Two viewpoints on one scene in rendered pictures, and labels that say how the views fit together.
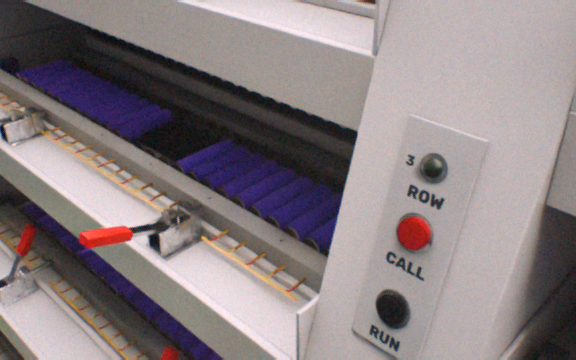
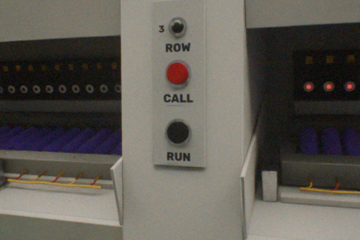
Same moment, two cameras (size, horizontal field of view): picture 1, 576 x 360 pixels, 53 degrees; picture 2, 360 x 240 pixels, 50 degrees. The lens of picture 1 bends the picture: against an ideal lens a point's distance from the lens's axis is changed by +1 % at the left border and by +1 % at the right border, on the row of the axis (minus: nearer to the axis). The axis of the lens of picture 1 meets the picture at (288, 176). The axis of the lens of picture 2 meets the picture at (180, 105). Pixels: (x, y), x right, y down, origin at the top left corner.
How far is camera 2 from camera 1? 0.12 m
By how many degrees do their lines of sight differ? 27
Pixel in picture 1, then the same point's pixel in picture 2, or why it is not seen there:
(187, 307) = (10, 232)
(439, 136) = (175, 6)
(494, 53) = not seen: outside the picture
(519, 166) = (227, 4)
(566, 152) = not seen: outside the picture
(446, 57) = not seen: outside the picture
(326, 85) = (88, 10)
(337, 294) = (136, 146)
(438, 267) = (200, 88)
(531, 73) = not seen: outside the picture
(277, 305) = (86, 198)
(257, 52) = (30, 8)
